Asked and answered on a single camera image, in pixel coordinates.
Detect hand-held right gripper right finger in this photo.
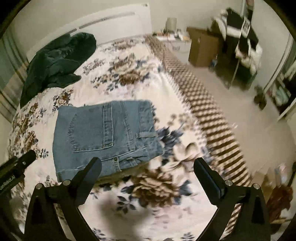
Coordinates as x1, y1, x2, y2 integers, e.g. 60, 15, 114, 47
193, 158, 271, 241

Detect large brown cardboard box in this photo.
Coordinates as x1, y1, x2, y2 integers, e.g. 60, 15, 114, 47
186, 27, 220, 67

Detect white table lamp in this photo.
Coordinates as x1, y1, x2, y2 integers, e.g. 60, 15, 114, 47
165, 17, 177, 32

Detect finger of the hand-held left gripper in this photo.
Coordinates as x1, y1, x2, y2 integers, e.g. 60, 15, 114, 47
0, 150, 37, 180

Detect brown cloth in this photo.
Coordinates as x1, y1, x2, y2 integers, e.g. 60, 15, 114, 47
266, 185, 293, 223

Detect brown checkered sheet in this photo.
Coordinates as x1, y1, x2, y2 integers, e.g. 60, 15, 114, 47
144, 35, 253, 237

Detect pink packet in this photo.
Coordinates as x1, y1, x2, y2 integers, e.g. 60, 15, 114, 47
275, 163, 287, 183

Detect bed with floral sheet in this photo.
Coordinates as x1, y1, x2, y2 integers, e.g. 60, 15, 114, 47
5, 35, 252, 241

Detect pale green curtain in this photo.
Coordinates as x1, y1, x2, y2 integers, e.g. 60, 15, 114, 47
0, 32, 29, 121

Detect white nightstand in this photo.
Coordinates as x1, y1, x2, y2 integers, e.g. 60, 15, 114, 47
155, 32, 192, 57

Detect blue denim pants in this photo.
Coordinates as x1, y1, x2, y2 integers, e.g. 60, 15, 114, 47
53, 100, 165, 183

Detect pair of olive shoes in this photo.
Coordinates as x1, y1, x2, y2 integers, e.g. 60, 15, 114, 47
253, 86, 267, 109

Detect black and white jacket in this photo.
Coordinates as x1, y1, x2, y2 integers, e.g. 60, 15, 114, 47
217, 8, 259, 58

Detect dark green blanket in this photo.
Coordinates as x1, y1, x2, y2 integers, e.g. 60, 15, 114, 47
20, 32, 97, 109

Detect white wardrobe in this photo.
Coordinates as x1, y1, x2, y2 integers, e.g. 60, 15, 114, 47
240, 0, 296, 121

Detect white headboard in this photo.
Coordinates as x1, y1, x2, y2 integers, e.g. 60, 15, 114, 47
25, 2, 152, 61

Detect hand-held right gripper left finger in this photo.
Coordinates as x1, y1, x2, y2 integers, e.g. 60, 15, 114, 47
24, 158, 102, 241

